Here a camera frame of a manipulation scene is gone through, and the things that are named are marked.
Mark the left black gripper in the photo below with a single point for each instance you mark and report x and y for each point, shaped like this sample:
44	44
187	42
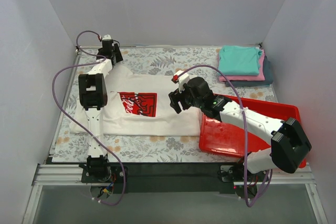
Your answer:
114	54

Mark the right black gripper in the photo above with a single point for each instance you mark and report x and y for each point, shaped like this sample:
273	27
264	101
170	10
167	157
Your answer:
178	98

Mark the white coca-cola t-shirt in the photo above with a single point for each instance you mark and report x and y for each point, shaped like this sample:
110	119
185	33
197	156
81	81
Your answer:
139	104

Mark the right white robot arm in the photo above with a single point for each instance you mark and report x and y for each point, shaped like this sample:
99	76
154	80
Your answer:
288	142

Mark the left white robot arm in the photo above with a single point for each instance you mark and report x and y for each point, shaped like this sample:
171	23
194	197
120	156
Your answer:
93	98

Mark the floral patterned table mat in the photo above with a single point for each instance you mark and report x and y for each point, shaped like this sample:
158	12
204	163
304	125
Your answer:
72	148

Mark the red plastic tray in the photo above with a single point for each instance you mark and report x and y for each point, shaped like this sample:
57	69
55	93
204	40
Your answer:
228	140

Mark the folded teal t-shirt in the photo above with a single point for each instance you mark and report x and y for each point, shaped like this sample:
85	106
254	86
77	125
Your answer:
239	60

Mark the folded pink t-shirt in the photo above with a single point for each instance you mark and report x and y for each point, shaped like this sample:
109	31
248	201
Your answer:
258	75

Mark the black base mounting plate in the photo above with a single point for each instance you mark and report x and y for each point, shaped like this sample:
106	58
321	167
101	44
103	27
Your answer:
167	177

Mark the folded dark blue t-shirt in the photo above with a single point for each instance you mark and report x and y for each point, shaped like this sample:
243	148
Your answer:
264	78

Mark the aluminium frame rail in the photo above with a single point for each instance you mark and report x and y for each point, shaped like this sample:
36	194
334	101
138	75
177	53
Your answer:
70	174

